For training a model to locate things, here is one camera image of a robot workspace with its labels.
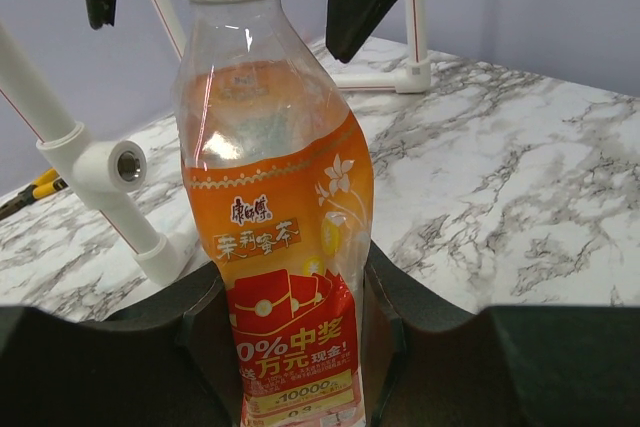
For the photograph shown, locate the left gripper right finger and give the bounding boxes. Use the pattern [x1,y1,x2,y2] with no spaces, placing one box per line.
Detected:
[362,247,639,426]

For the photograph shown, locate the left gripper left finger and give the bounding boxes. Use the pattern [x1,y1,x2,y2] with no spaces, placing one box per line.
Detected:
[1,262,240,426]

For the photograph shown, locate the orange label tea bottle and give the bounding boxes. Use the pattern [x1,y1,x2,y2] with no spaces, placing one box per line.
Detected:
[174,0,373,426]

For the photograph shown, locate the white PVC pipe frame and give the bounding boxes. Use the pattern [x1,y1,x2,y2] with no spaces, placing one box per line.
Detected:
[1,0,431,286]

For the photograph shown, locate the yellow handled pliers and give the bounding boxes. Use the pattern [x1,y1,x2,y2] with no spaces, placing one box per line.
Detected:
[0,169,68,220]

